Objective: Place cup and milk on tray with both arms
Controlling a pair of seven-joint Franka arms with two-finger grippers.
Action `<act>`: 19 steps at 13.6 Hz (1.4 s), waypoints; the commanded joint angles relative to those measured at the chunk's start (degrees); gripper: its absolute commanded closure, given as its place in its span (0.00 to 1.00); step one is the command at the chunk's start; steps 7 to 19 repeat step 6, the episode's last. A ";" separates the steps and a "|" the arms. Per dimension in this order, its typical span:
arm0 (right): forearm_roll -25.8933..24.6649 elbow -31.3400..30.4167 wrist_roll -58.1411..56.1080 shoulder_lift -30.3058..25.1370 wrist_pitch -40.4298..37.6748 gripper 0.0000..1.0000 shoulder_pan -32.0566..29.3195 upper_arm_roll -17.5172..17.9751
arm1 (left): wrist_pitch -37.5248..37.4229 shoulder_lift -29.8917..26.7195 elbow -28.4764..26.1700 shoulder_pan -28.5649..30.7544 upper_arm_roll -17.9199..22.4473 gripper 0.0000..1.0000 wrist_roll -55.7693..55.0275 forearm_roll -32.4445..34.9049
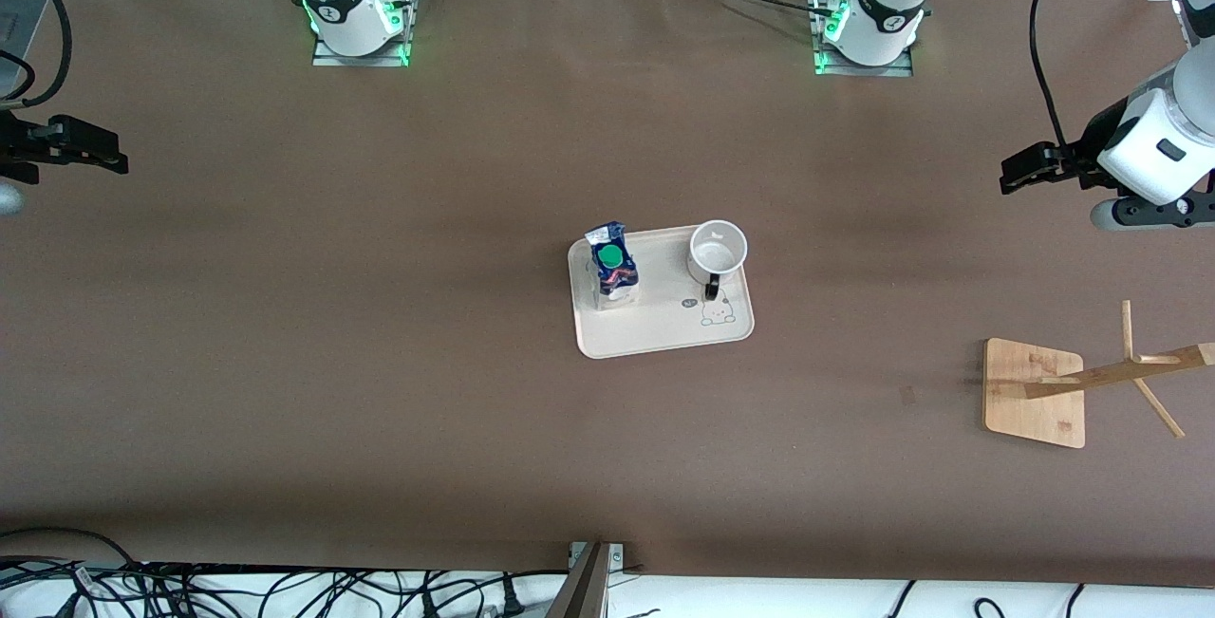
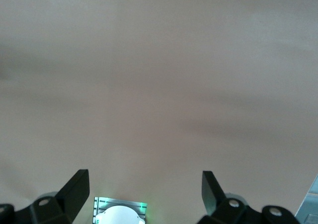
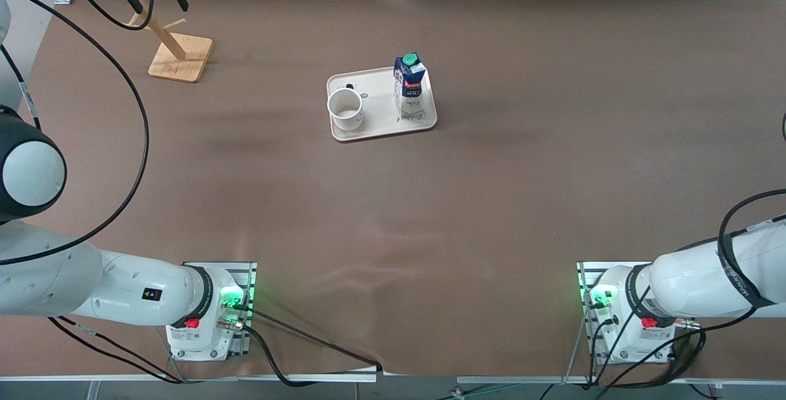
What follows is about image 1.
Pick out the white smiley mug black handle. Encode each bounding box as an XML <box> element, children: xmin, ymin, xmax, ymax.
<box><xmin>687</xmin><ymin>219</ymin><xmax>749</xmax><ymax>302</ymax></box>

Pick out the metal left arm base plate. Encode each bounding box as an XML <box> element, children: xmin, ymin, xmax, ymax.
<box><xmin>812</xmin><ymin>0</ymin><xmax>914</xmax><ymax>78</ymax></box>

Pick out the metal table edge bracket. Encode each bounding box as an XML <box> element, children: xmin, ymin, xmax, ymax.
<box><xmin>546</xmin><ymin>540</ymin><xmax>627</xmax><ymax>618</ymax></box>

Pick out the wooden mug stand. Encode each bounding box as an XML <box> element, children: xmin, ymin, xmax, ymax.
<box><xmin>982</xmin><ymin>300</ymin><xmax>1215</xmax><ymax>449</ymax></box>

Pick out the beige rabbit print tray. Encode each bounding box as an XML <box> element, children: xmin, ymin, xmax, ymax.
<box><xmin>568</xmin><ymin>222</ymin><xmax>756</xmax><ymax>360</ymax></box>

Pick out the black floor cable with plug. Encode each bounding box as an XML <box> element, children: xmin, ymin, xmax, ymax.
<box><xmin>494</xmin><ymin>572</ymin><xmax>529</xmax><ymax>618</ymax></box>

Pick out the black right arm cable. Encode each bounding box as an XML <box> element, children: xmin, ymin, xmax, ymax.
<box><xmin>0</xmin><ymin>0</ymin><xmax>73</xmax><ymax>112</ymax></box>

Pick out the blue white milk carton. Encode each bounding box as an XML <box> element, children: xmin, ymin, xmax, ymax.
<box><xmin>584</xmin><ymin>221</ymin><xmax>641</xmax><ymax>311</ymax></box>

